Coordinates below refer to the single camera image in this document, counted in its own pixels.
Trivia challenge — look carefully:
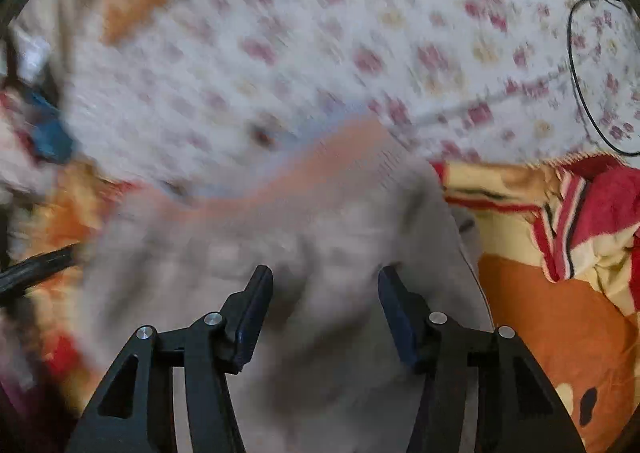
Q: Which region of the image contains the beige curtain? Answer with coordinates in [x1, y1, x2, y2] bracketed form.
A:
[15, 0, 118, 84]

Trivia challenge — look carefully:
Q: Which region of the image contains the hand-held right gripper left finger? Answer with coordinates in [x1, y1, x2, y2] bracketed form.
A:
[65, 264, 274, 453]

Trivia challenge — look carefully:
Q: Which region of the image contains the blue plastic bag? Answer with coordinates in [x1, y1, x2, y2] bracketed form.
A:
[22, 90, 78, 165]

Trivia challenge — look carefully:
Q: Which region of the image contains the orange yellow printed blanket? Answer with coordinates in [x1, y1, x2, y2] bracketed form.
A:
[0, 153, 640, 453]

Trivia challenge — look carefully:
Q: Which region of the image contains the grey zip jacket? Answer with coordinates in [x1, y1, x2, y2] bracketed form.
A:
[75, 118, 496, 453]

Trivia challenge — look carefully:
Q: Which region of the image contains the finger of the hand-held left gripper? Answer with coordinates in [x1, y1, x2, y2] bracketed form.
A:
[0, 243, 82, 301]

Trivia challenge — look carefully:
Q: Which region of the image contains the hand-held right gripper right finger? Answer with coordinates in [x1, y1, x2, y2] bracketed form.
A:
[377, 265, 586, 453]

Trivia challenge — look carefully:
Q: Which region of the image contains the floral quilt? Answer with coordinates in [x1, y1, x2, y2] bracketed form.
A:
[50, 0, 640, 189]

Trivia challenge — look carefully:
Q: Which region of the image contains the black cable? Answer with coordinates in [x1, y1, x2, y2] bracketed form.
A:
[567, 0, 640, 156]

